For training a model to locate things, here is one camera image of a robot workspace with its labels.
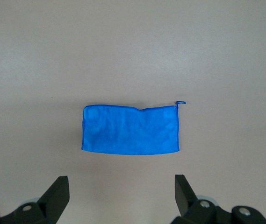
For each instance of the blue microfibre towel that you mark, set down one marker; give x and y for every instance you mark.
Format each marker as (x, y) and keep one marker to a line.
(130, 130)

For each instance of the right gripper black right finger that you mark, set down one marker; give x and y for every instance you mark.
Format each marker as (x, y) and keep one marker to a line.
(189, 203)

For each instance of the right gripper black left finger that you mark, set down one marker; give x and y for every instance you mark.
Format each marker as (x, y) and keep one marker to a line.
(53, 200)

